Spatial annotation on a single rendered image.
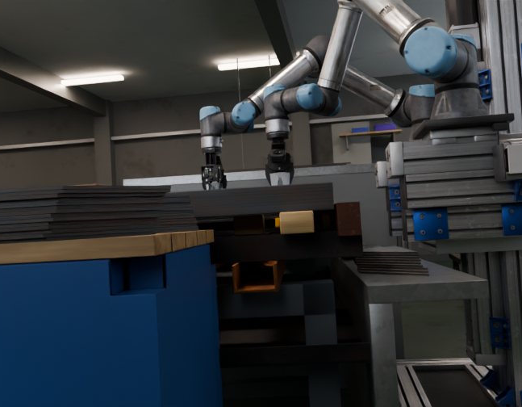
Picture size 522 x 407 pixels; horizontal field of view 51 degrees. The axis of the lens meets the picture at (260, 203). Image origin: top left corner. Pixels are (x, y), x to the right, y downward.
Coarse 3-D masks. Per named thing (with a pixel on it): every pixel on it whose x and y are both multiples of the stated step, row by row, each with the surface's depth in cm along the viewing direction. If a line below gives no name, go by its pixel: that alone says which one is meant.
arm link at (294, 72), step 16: (304, 48) 190; (320, 48) 189; (288, 64) 190; (304, 64) 188; (320, 64) 190; (272, 80) 187; (288, 80) 187; (256, 96) 185; (240, 112) 181; (256, 112) 185; (240, 128) 192
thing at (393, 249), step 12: (372, 252) 121; (384, 252) 118; (396, 252) 116; (408, 252) 114; (360, 264) 118; (372, 264) 115; (384, 264) 113; (396, 264) 111; (408, 264) 109; (420, 264) 107
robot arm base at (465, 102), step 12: (456, 84) 144; (468, 84) 144; (444, 96) 146; (456, 96) 144; (468, 96) 143; (480, 96) 146; (432, 108) 150; (444, 108) 146; (456, 108) 143; (468, 108) 142; (480, 108) 145
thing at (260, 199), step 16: (176, 192) 103; (192, 192) 102; (208, 192) 102; (224, 192) 102; (240, 192) 102; (256, 192) 101; (272, 192) 101; (288, 192) 101; (304, 192) 101; (320, 192) 101; (208, 208) 102; (224, 208) 102; (240, 208) 102; (256, 208) 101; (272, 208) 101; (288, 208) 101; (304, 208) 101; (320, 208) 100
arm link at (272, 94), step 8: (272, 88) 169; (280, 88) 169; (264, 96) 172; (272, 96) 169; (280, 96) 167; (264, 104) 172; (272, 104) 169; (280, 104) 167; (272, 112) 169; (280, 112) 169
